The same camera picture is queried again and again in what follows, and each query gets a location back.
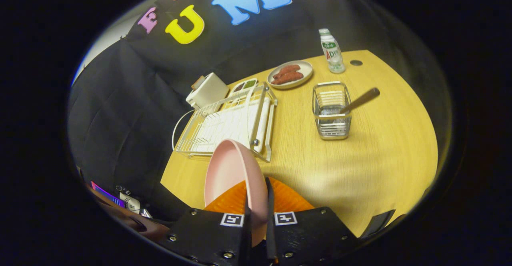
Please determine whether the white green-label drink bottle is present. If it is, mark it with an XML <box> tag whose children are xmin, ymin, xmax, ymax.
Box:
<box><xmin>318</xmin><ymin>28</ymin><xmax>346</xmax><ymax>74</ymax></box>

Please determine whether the white toaster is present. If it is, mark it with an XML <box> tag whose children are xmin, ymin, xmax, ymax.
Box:
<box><xmin>186</xmin><ymin>72</ymin><xmax>230</xmax><ymax>110</ymax></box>

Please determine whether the white printed cup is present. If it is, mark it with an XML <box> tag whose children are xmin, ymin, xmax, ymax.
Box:
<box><xmin>119</xmin><ymin>191</ymin><xmax>141</xmax><ymax>214</ymax></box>

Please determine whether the reddish brown sausage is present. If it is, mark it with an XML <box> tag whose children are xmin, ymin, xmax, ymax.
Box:
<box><xmin>271</xmin><ymin>72</ymin><xmax>304</xmax><ymax>85</ymax></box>
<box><xmin>273</xmin><ymin>64</ymin><xmax>301</xmax><ymax>79</ymax></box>

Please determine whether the purple lit screen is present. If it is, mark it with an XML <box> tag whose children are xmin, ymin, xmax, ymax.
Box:
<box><xmin>90</xmin><ymin>181</ymin><xmax>126</xmax><ymax>208</ymax></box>

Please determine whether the black backdrop cloth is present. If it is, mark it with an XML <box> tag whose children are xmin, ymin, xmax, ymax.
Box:
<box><xmin>68</xmin><ymin>0</ymin><xmax>452</xmax><ymax>222</ymax></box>

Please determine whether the black rectangular object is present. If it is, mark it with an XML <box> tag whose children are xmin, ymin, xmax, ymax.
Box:
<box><xmin>359</xmin><ymin>209</ymin><xmax>396</xmax><ymax>239</ymax></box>

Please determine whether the metal wire basket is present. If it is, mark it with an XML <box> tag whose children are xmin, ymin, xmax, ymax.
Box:
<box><xmin>312</xmin><ymin>82</ymin><xmax>352</xmax><ymax>140</ymax></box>

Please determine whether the white wire dish rack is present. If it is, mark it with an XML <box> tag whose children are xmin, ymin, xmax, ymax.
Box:
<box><xmin>172</xmin><ymin>83</ymin><xmax>278</xmax><ymax>163</ymax></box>

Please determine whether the beige round plate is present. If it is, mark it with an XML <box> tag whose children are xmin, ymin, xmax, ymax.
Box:
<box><xmin>267</xmin><ymin>60</ymin><xmax>314</xmax><ymax>90</ymax></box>

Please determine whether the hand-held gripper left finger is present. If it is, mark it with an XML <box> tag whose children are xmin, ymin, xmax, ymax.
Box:
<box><xmin>158</xmin><ymin>180</ymin><xmax>252</xmax><ymax>266</ymax></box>

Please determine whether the pink plate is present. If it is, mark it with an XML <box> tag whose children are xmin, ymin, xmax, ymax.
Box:
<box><xmin>204</xmin><ymin>139</ymin><xmax>269</xmax><ymax>247</ymax></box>

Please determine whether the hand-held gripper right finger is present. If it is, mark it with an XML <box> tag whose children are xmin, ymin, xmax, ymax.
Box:
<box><xmin>265</xmin><ymin>177</ymin><xmax>360</xmax><ymax>266</ymax></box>

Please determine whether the white two-compartment condiment dish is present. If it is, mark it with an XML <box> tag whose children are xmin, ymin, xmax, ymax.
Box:
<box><xmin>230</xmin><ymin>78</ymin><xmax>258</xmax><ymax>95</ymax></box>

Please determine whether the brown-handled spoon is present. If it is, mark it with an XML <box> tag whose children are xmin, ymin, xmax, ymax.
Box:
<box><xmin>320</xmin><ymin>88</ymin><xmax>380</xmax><ymax>124</ymax></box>

